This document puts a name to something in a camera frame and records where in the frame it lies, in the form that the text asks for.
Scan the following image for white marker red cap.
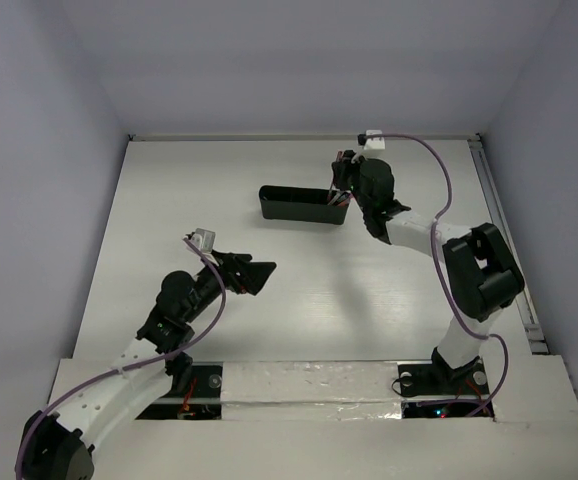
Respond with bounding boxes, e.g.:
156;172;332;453
330;192;352;206

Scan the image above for aluminium side rail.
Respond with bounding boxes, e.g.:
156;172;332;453
468;137;550;355

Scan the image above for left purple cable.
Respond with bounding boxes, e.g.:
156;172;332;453
14;239;228;476

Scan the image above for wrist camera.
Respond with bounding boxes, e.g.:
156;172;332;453
357;130;386;153
184;228;216;254

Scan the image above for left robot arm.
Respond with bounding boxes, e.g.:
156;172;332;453
14;251;277;479

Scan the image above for black desk organizer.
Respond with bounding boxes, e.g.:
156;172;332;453
258;185;349;226

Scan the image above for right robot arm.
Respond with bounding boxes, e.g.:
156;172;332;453
332;150;525;392

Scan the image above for silver foil strip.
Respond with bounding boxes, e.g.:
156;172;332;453
220;361;402;422

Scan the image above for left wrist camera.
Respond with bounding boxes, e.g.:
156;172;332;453
184;228;216;254

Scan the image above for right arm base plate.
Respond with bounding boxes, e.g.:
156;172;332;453
391;361;494;419

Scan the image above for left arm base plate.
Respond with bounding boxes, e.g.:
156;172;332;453
137;363;223;421

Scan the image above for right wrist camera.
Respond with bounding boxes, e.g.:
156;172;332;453
357;130;386;153

